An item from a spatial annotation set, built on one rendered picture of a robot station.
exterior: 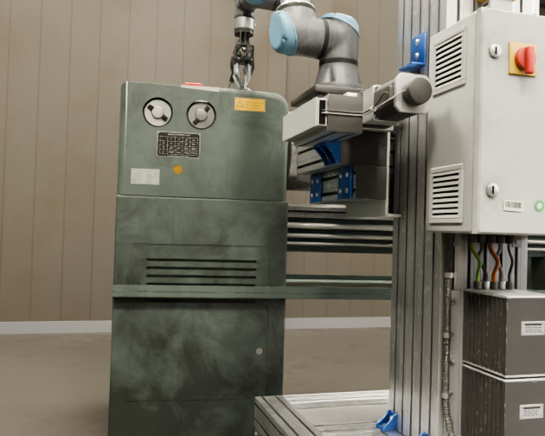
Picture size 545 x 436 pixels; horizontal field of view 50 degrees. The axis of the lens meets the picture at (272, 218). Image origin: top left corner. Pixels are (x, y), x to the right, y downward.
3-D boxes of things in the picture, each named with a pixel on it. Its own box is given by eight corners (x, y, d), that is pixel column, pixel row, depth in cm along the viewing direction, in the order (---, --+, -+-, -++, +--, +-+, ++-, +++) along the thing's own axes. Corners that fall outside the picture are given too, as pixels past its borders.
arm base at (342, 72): (372, 92, 169) (373, 59, 169) (323, 87, 165) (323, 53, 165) (350, 103, 184) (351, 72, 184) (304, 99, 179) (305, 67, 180)
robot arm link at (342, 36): (366, 60, 171) (367, 14, 171) (324, 54, 166) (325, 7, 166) (347, 70, 182) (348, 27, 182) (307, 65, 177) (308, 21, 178)
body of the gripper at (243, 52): (234, 59, 214) (234, 26, 214) (232, 65, 223) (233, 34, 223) (254, 60, 215) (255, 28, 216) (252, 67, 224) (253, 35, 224)
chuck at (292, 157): (291, 176, 217) (291, 98, 225) (277, 199, 247) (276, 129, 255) (301, 176, 218) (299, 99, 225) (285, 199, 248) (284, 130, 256)
